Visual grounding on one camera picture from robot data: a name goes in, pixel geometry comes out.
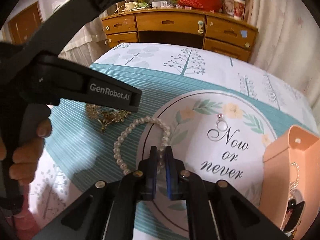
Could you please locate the pearl bracelet with pendant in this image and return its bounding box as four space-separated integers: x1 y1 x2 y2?
113 115 171 176

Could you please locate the long pearl necklace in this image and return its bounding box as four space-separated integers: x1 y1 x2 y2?
290 162 301 190

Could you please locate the pink sleeve forearm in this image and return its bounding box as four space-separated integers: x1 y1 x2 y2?
6 185 40 240

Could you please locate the pink jewelry box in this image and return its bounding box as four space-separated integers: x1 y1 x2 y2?
259 125 319 239

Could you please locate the left hand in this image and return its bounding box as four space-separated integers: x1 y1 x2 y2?
9 119 52 186

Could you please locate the white lace bed cover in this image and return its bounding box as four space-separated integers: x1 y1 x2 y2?
59 17 109 67

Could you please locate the printed teal white tablecloth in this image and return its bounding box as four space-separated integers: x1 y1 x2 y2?
29 43 318 227

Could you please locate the white mug on desk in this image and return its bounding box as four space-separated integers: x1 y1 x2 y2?
125 2 137 11

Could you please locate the wooden desk with drawers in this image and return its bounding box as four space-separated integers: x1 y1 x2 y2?
102 9 258 62

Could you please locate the white floral curtain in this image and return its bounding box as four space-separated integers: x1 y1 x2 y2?
248 0 319 120

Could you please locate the red white paper cup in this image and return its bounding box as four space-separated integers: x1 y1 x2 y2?
233 0 245 21

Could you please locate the gold chain jewelry pile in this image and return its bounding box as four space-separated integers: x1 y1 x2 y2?
85 103 131 132

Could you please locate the silver ring with pink stone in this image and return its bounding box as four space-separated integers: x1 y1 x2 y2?
216 113 228 131

